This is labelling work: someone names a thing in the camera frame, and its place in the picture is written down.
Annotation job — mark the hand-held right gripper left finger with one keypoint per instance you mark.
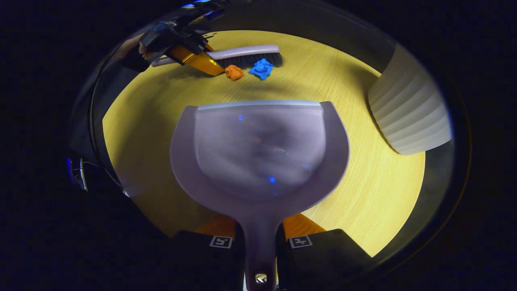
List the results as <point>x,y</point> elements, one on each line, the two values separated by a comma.
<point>202,258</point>

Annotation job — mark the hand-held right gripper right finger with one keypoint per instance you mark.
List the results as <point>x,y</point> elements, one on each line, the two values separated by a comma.
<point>323,258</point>

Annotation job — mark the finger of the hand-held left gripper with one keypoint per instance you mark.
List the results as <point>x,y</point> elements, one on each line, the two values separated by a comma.
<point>194,58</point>

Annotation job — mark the orange paper trash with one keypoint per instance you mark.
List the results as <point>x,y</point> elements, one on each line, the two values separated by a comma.
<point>234,72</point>

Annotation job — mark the small lilac broom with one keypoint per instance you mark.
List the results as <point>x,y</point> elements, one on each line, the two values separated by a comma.
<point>250,51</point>

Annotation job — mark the blue paper trash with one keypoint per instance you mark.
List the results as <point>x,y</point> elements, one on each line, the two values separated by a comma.
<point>261,68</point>

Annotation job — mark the lilac plastic dustpan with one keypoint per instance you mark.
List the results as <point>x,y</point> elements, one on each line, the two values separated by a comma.
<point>258,161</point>

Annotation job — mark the grey ribbed garbage bin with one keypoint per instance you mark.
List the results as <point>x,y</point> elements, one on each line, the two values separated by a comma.
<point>408,109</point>

